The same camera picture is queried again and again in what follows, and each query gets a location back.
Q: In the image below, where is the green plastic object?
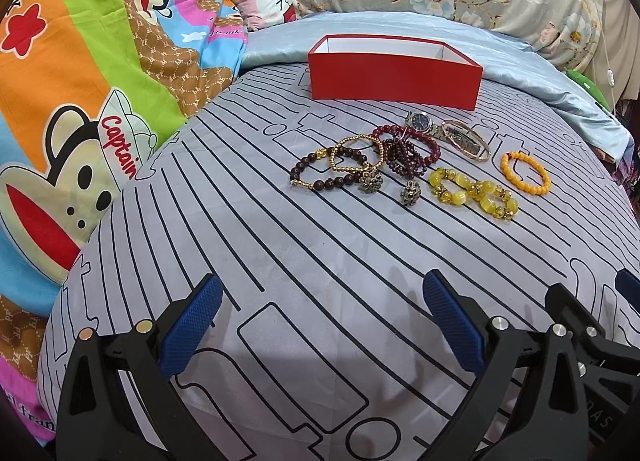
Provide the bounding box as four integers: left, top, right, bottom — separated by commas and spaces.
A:
565, 69, 611, 111

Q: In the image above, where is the orange bead bracelet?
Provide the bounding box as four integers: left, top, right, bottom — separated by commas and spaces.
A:
500, 150, 552, 197

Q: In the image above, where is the dark brown bead bracelet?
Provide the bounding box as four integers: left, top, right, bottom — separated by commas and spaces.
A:
288, 145, 369, 193

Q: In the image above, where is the beige curtain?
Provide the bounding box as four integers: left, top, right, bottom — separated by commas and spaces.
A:
585, 0, 639, 108

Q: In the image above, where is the light blue satin quilt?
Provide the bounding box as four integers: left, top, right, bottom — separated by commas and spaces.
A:
241, 12, 634, 161

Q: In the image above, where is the white cable with switch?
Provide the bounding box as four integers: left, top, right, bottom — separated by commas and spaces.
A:
574, 0, 618, 115

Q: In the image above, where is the red open jewelry box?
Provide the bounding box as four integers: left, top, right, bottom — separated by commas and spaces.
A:
308, 34, 483, 111

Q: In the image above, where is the garnet small bead strand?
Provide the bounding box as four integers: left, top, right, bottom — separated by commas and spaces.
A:
383, 138, 427, 180

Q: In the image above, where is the dark red bead bracelet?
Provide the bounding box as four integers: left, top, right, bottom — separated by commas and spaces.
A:
371, 123, 443, 170

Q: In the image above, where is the colourful monkey cartoon blanket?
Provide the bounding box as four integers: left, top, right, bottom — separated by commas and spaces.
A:
1, 0, 247, 443

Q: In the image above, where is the silver blue-dial wristwatch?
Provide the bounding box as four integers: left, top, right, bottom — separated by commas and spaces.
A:
405, 111, 446, 142

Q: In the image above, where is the gold bead bracelet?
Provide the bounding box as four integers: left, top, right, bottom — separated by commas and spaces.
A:
328, 133, 386, 175

